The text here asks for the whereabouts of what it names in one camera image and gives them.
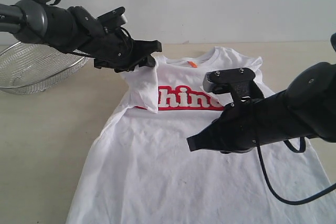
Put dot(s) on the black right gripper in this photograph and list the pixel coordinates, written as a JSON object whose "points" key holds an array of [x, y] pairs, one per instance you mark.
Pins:
{"points": [[235, 132]]}

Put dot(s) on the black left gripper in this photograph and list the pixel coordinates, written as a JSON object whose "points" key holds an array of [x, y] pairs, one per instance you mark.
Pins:
{"points": [[118, 51]]}

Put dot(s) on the white t-shirt red Chinese logo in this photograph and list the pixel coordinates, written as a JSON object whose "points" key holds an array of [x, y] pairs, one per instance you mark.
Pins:
{"points": [[140, 168]]}

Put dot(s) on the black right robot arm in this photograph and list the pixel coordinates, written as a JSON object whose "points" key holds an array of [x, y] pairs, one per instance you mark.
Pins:
{"points": [[306, 109]]}

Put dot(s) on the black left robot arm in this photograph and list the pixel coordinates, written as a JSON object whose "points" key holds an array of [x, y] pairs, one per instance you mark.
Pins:
{"points": [[75, 31]]}

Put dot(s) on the orange paper tag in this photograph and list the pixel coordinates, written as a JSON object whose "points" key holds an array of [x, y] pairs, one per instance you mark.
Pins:
{"points": [[192, 64]]}

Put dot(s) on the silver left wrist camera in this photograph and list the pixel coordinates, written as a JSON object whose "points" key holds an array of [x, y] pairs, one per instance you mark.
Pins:
{"points": [[114, 18]]}

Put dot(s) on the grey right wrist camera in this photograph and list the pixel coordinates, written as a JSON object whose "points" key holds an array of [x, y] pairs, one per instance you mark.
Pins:
{"points": [[239, 83]]}

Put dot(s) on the metal wire mesh basket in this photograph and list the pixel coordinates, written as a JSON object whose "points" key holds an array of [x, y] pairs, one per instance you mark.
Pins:
{"points": [[31, 68]]}

